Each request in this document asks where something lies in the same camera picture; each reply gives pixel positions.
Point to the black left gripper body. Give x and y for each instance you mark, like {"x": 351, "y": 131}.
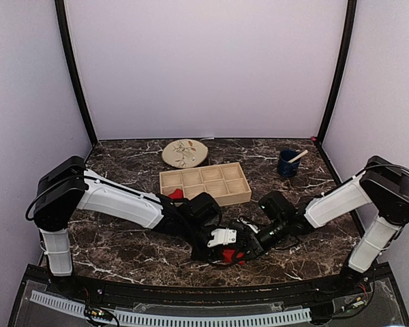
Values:
{"x": 197, "y": 255}

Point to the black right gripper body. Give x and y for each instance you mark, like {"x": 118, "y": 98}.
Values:
{"x": 273, "y": 238}

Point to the red sock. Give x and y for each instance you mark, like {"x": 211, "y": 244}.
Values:
{"x": 233, "y": 256}
{"x": 177, "y": 194}

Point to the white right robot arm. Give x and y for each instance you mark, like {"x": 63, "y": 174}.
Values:
{"x": 380, "y": 183}

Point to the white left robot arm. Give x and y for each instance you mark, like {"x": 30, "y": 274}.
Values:
{"x": 71, "y": 186}

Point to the wooden compartment tray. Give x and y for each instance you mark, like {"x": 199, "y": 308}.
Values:
{"x": 226, "y": 183}

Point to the dark blue mug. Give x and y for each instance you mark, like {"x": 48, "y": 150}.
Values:
{"x": 284, "y": 167}

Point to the floral ceramic plate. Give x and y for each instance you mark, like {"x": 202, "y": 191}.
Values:
{"x": 185, "y": 153}

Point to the wooden stick in mug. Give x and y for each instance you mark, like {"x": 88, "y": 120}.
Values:
{"x": 298, "y": 156}

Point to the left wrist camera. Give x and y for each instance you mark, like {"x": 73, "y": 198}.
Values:
{"x": 222, "y": 236}

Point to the black front rail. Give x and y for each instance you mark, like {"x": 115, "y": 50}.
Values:
{"x": 114, "y": 293}

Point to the white slotted cable duct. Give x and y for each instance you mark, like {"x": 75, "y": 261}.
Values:
{"x": 128, "y": 318}

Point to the right black frame post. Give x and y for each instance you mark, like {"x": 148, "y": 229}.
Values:
{"x": 339, "y": 70}

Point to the black frame post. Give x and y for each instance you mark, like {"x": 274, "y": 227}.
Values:
{"x": 339, "y": 70}
{"x": 68, "y": 50}

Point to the left black frame post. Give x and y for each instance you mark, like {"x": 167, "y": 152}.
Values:
{"x": 68, "y": 50}

